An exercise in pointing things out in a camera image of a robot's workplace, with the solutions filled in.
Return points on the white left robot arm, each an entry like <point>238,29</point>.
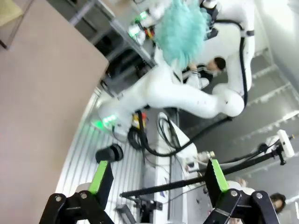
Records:
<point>154,11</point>

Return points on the black cylindrical cap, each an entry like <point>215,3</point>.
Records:
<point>109,152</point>

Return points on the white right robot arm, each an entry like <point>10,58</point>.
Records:
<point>187,93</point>

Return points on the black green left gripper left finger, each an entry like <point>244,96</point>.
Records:
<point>105,182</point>

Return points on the white camera box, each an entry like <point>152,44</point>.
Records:
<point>286,143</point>

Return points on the black-haired person in white jacket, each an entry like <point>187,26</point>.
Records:
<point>198,79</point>

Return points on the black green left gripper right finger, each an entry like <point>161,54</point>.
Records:
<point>213,184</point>

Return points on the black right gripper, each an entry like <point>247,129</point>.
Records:
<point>213,32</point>

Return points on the yellow red emergency stop button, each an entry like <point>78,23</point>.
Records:
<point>149,32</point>
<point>136,120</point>

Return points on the black-haired person in white top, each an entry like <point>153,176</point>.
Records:
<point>279,201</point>

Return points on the teal feather duster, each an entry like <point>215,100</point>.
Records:
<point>180,30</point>

